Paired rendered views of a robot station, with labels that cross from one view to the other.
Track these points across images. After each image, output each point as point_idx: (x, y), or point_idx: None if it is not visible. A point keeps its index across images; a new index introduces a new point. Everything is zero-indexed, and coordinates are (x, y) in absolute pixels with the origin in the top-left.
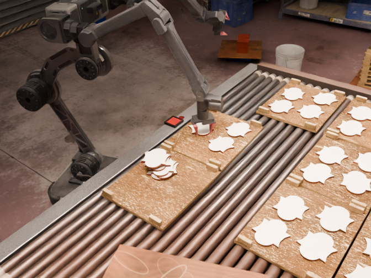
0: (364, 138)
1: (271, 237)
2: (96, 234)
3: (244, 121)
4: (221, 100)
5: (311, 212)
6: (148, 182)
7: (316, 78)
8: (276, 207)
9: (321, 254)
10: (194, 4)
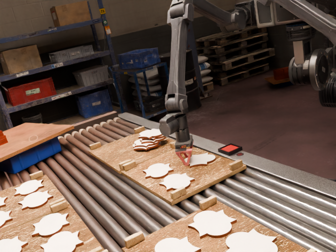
0: None
1: (24, 186)
2: (113, 136)
3: (194, 188)
4: (161, 122)
5: (18, 211)
6: None
7: None
8: (44, 192)
9: None
10: (306, 19)
